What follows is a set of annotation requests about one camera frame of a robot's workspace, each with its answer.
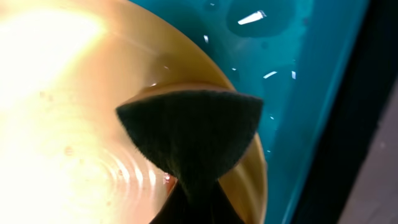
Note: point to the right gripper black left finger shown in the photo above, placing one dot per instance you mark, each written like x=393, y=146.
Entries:
x=175, y=208

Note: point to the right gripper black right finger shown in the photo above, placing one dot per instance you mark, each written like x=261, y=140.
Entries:
x=215, y=208

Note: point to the yellow plate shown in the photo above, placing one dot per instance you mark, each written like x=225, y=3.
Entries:
x=65, y=67

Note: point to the black water-filled tray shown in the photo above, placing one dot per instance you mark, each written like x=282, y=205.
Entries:
x=361, y=99

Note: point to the teal plastic serving tray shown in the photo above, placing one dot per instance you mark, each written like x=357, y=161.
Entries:
x=290, y=53

